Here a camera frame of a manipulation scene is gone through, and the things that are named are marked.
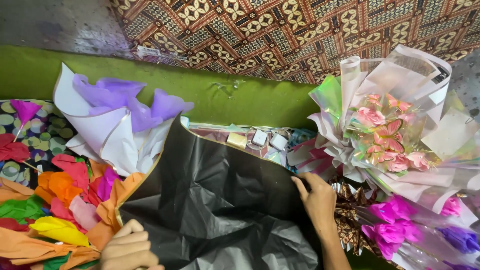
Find blue ribbon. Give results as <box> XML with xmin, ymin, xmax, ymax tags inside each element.
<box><xmin>288</xmin><ymin>128</ymin><xmax>317</xmax><ymax>148</ymax></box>

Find purple paper flower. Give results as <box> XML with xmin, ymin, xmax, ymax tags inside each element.
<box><xmin>436</xmin><ymin>225</ymin><xmax>480</xmax><ymax>255</ymax></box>

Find white wrap with purple tissue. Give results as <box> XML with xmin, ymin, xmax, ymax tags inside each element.
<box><xmin>52</xmin><ymin>62</ymin><xmax>195</xmax><ymax>177</ymax></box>

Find person's left hand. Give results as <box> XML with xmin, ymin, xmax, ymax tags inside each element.
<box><xmin>100</xmin><ymin>219</ymin><xmax>166</xmax><ymax>270</ymax></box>

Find dotted dark cloth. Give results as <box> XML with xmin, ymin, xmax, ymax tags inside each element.
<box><xmin>0</xmin><ymin>99</ymin><xmax>79</xmax><ymax>188</ymax></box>

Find pink rose bouquet with butterflies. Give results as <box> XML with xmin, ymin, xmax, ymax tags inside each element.
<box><xmin>307</xmin><ymin>44</ymin><xmax>480</xmax><ymax>214</ymax></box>

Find black wrapping paper sheet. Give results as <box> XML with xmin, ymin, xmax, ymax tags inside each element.
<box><xmin>115</xmin><ymin>113</ymin><xmax>324</xmax><ymax>270</ymax></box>

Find small pink paper flower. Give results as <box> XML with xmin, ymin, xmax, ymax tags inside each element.
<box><xmin>440</xmin><ymin>196</ymin><xmax>463</xmax><ymax>217</ymax></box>

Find heap of coloured paper flowers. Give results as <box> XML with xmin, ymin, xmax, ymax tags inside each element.
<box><xmin>0</xmin><ymin>154</ymin><xmax>145</xmax><ymax>270</ymax></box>

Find person's right hand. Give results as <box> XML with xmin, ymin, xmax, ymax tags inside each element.
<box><xmin>290</xmin><ymin>172</ymin><xmax>337</xmax><ymax>236</ymax></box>

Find magenta flowers in clear wrap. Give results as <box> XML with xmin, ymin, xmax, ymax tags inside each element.
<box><xmin>354</xmin><ymin>194</ymin><xmax>443</xmax><ymax>270</ymax></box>

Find brown batik cloth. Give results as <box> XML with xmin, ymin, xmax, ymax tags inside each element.
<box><xmin>109</xmin><ymin>0</ymin><xmax>480</xmax><ymax>85</ymax></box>

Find clear plastic tag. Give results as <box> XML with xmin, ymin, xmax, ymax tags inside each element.
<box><xmin>136</xmin><ymin>45</ymin><xmax>160</xmax><ymax>58</ymax></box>

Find pink and white paper scraps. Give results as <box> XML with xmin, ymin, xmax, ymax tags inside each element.
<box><xmin>287</xmin><ymin>138</ymin><xmax>340</xmax><ymax>179</ymax></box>

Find red paper flower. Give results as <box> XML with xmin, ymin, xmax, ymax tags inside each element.
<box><xmin>0</xmin><ymin>133</ymin><xmax>31</xmax><ymax>163</ymax></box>

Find magenta paper flower on stick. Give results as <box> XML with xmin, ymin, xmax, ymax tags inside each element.
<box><xmin>10</xmin><ymin>99</ymin><xmax>43</xmax><ymax>143</ymax></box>

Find batik patterned paper wrap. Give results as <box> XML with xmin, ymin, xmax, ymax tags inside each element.
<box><xmin>329</xmin><ymin>179</ymin><xmax>379</xmax><ymax>259</ymax></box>

